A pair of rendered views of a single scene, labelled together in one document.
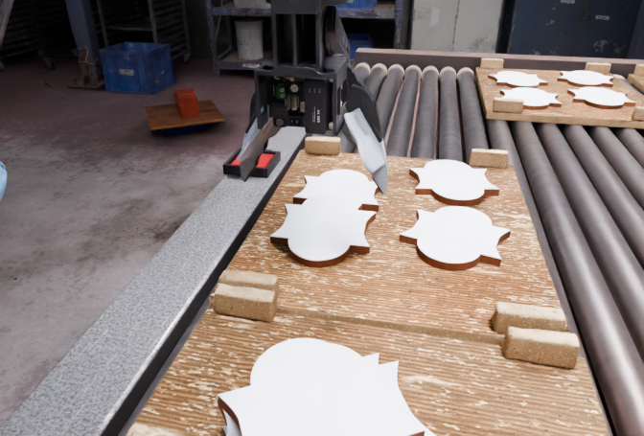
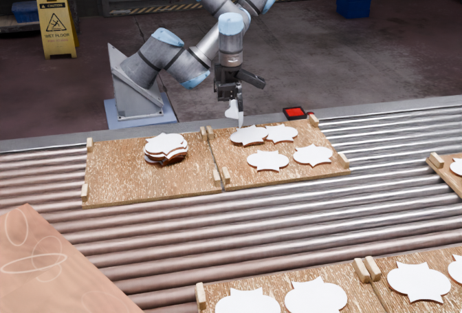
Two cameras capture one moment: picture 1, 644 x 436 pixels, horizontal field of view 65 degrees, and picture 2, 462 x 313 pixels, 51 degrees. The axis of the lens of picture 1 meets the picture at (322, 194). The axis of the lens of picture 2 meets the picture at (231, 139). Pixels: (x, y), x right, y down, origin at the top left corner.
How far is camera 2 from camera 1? 1.42 m
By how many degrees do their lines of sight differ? 57
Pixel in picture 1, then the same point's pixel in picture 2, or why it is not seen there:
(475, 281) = (245, 168)
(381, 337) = (207, 157)
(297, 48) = (216, 77)
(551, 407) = (199, 184)
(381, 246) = (251, 150)
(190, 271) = (220, 126)
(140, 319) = (196, 126)
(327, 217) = (253, 133)
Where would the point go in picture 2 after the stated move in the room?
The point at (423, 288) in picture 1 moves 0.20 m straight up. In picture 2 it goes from (234, 160) to (234, 106)
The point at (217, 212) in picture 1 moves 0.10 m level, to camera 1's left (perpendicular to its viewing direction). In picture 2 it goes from (255, 119) to (244, 108)
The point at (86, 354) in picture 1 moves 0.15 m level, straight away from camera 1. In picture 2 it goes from (181, 124) to (205, 109)
